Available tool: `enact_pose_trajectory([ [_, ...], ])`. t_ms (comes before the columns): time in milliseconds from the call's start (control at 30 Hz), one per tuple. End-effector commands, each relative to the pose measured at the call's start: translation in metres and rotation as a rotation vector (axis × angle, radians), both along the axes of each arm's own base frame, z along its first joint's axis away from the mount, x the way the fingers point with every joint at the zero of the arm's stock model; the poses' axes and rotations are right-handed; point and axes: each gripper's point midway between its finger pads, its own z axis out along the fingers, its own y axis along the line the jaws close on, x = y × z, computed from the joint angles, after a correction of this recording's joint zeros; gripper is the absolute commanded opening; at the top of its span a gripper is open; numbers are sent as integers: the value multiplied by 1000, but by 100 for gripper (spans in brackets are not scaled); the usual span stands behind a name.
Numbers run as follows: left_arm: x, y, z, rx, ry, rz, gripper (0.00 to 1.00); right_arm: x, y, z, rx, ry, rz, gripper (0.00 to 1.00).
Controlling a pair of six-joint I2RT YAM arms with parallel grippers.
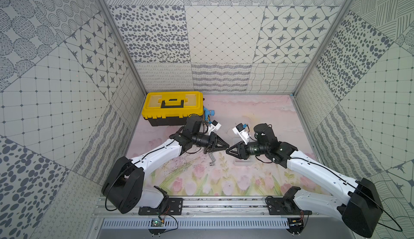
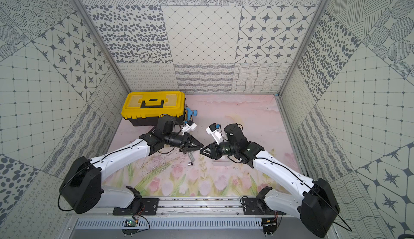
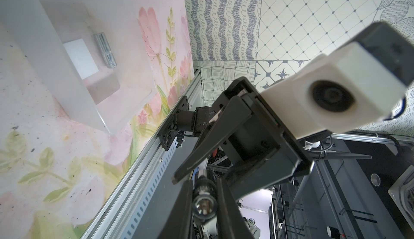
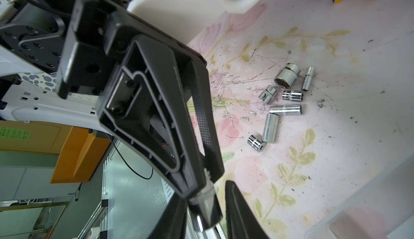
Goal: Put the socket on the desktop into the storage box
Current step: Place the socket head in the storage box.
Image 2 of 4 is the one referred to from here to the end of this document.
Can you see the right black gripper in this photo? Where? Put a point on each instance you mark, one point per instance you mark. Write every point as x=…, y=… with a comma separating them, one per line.
x=213, y=150

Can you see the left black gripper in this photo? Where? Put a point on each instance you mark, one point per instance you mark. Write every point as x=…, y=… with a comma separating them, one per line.
x=186, y=142

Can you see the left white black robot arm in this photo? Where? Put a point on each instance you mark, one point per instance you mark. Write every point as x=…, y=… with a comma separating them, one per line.
x=82, y=187

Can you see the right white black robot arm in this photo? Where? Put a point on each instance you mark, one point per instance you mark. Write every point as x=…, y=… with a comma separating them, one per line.
x=311, y=201

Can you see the long angled chrome socket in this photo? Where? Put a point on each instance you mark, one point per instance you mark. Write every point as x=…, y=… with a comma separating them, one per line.
x=191, y=157

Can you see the clear plastic storage box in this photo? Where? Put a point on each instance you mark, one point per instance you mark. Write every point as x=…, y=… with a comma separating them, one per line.
x=222, y=162

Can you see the blue yellow hand tool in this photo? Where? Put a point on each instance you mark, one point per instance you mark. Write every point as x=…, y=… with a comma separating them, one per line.
x=189, y=114

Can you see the yellow black toolbox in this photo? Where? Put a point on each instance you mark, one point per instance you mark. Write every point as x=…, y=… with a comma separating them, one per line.
x=145, y=108

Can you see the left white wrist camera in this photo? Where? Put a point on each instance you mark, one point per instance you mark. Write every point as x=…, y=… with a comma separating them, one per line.
x=188, y=127

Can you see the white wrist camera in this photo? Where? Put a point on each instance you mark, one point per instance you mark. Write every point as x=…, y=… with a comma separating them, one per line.
x=215, y=131
x=188, y=127

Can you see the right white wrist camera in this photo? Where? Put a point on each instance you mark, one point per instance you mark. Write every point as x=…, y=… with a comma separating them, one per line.
x=215, y=131

